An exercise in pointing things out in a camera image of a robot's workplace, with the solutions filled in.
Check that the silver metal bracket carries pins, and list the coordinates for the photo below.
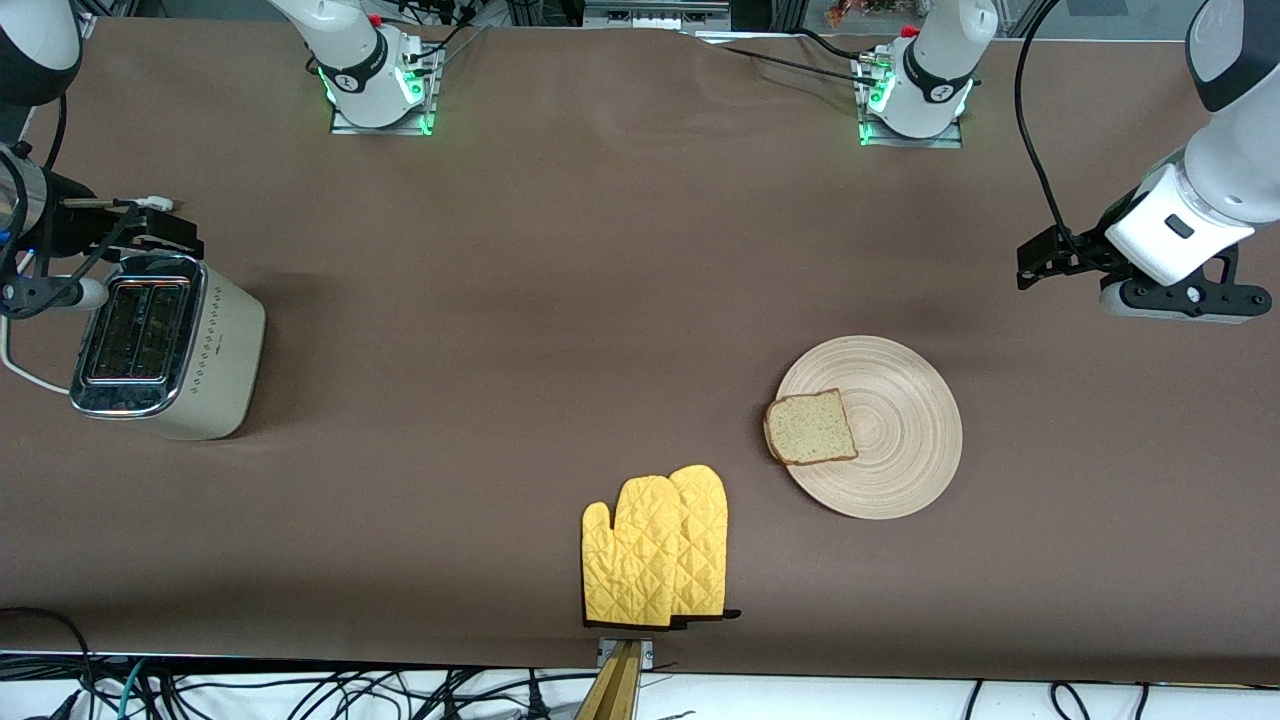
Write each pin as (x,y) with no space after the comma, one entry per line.
(603,652)

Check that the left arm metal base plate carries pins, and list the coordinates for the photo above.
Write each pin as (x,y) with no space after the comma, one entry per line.
(880,140)

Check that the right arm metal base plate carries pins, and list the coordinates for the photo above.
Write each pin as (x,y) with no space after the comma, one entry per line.
(350,127)

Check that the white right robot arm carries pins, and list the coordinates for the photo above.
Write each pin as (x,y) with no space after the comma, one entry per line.
(350,60)

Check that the bread slice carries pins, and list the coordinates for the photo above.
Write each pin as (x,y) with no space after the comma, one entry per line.
(810,430)

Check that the aluminium frame rail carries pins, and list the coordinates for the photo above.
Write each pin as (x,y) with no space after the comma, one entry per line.
(655,15)

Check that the yellow wooden beam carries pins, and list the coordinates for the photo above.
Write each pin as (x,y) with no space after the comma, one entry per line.
(615,690)

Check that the brown table cover sheet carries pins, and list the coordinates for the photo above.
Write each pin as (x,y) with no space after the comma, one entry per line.
(500,300)

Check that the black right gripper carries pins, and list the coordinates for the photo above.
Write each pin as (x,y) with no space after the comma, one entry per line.
(75,222)

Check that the cream and chrome toaster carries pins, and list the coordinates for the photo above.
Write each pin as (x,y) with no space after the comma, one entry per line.
(225,350)

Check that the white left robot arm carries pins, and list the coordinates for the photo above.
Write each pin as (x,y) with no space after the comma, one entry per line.
(1235,165)

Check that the yellow quilted oven mitt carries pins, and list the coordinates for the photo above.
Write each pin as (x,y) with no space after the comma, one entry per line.
(630,560)
(705,540)

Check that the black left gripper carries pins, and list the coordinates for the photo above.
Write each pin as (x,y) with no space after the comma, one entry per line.
(1083,252)

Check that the round wooden plate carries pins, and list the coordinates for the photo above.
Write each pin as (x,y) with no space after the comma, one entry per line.
(900,440)

